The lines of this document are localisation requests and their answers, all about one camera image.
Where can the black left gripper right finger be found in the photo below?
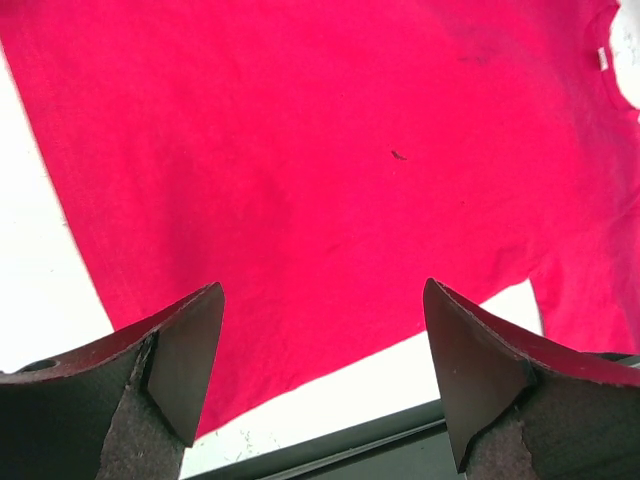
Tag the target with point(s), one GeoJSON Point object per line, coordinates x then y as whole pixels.
{"type": "Point", "coordinates": [520, 406]}

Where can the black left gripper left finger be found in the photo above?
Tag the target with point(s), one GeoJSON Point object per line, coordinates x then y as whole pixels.
{"type": "Point", "coordinates": [125, 406]}

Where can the magenta pink t shirt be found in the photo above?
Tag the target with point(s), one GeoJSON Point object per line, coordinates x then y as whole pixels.
{"type": "Point", "coordinates": [322, 159]}

